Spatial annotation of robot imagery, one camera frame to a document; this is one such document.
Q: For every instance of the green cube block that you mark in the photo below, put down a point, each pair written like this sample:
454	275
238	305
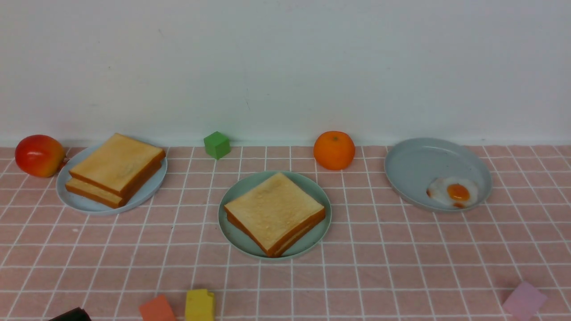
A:
217	145

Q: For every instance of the mint green centre plate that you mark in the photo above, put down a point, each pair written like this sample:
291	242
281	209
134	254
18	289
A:
241	240

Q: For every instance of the toast slice stack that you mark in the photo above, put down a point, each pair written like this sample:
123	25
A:
94	193
118	164

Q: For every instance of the pink cube block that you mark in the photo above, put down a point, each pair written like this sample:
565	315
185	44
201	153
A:
524	301

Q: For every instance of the pink checkered tablecloth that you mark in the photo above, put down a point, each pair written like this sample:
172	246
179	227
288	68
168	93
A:
381	260

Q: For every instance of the yellow block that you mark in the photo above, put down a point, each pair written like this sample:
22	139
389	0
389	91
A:
200	305

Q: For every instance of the orange block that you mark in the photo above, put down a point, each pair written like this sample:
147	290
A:
157	309

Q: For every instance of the toast slice bottom sandwich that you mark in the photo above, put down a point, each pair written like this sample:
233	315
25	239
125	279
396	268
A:
299	244

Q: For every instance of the toast slice sandwich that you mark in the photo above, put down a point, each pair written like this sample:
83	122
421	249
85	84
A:
299	244
272	209

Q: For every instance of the toast slice stack lower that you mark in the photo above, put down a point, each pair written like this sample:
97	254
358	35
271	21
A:
94	193

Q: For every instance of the grey-blue egg plate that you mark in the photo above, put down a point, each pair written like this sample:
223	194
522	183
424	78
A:
413	164

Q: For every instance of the orange fruit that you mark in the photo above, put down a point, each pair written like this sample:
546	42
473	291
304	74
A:
334	150

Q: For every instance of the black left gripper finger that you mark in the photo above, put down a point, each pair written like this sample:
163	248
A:
76	314

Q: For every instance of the toast slice top sandwich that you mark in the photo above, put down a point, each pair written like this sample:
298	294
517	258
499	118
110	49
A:
272	209

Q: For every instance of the toast slice stack upper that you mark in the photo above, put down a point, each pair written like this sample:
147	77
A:
118	164

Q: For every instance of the red yellow apple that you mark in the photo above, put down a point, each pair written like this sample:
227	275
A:
40	156

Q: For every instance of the fried egg right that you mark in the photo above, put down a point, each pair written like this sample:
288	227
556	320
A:
453	192

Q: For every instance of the light blue bread plate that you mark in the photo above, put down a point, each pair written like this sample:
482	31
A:
90	207

